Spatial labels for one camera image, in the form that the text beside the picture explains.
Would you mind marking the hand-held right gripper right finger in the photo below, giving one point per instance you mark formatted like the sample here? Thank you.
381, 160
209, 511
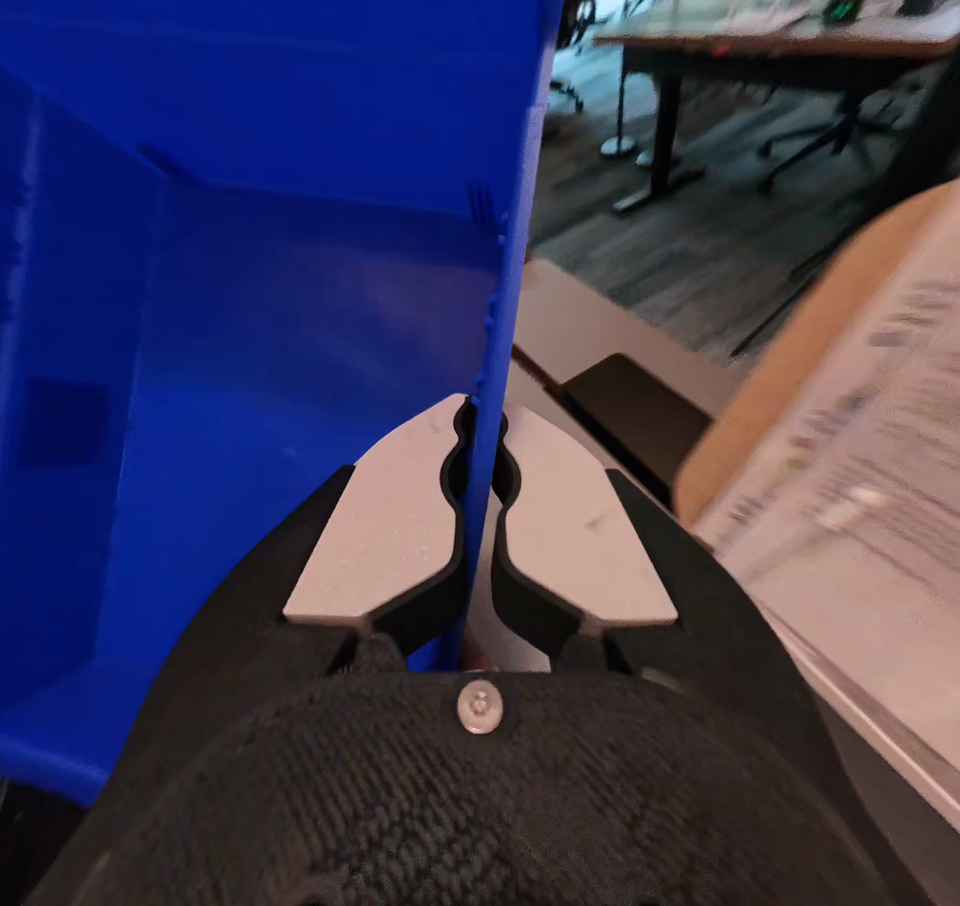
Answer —
585, 546

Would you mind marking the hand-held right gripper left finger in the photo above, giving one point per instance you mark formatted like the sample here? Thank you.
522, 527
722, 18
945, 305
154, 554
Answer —
375, 546

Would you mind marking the blue plastic bin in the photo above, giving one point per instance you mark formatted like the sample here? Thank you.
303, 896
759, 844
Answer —
262, 284

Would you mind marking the grey desk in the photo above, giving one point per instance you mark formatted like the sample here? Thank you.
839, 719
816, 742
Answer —
600, 306

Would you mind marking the printed instruction sheet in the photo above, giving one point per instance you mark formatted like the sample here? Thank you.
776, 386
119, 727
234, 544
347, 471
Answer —
862, 471

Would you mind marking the white floor stand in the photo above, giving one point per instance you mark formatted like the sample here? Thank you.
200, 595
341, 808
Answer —
619, 145

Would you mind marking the black office chair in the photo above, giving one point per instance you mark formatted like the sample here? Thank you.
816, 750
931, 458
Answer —
840, 134

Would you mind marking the wooden background table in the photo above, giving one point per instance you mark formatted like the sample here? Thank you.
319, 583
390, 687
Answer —
750, 29

